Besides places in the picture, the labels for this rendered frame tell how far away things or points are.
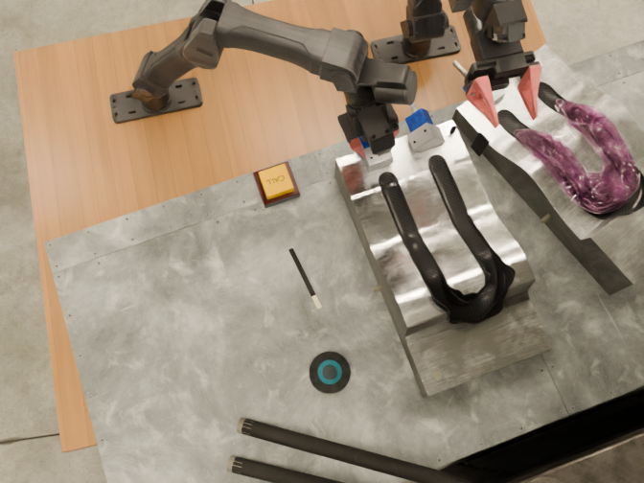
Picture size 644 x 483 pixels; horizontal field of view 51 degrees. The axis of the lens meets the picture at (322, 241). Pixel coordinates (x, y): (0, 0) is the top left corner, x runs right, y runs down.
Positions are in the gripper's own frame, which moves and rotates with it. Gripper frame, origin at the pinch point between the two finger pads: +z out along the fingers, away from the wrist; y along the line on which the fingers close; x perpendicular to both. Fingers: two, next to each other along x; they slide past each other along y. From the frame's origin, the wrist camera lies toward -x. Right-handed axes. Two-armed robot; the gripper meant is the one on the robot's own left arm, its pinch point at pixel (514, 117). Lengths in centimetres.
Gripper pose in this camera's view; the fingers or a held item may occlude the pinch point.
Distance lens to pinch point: 111.3
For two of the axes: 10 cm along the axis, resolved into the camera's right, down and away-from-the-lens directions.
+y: 9.7, -2.2, 0.7
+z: 2.3, 9.5, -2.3
